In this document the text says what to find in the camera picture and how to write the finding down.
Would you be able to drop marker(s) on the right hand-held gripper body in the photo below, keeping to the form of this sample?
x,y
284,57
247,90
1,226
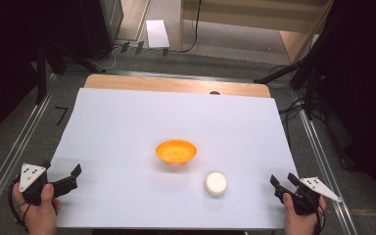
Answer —
x,y
306,197

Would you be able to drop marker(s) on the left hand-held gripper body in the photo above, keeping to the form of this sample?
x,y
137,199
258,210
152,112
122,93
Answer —
x,y
29,175

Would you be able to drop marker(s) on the white round cake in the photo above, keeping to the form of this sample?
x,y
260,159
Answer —
x,y
215,183

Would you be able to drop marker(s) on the orange perforated bowl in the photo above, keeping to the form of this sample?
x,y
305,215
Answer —
x,y
176,151

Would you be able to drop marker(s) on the person's right hand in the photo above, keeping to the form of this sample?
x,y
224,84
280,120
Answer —
x,y
298,222

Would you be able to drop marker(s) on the person's left hand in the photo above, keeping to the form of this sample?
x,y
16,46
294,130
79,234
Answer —
x,y
40,215

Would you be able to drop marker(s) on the black angled tape mark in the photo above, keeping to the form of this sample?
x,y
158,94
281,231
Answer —
x,y
62,114

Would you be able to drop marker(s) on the white paper sheet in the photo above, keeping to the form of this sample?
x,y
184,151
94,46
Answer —
x,y
127,130

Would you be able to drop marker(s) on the black metal stand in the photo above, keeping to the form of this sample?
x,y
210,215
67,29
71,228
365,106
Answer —
x,y
41,71
308,81

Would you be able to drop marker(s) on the small dark knob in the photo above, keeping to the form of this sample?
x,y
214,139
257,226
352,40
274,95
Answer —
x,y
214,92

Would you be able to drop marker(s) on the black curtain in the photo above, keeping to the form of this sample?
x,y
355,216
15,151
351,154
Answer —
x,y
362,81
6,58

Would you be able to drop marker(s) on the wooden table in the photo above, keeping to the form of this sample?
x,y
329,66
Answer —
x,y
163,84

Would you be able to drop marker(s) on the black tape strip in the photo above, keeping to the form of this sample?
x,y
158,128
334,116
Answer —
x,y
139,47
125,46

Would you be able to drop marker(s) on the dark cabinet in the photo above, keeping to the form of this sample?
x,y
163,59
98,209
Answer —
x,y
101,26

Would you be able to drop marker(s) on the white flat box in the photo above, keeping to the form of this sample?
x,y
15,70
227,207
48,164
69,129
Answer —
x,y
157,33

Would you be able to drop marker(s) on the metal floor rail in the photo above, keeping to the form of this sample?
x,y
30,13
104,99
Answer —
x,y
16,147
182,75
323,156

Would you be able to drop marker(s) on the light wooden frame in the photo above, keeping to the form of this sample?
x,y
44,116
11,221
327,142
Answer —
x,y
258,14

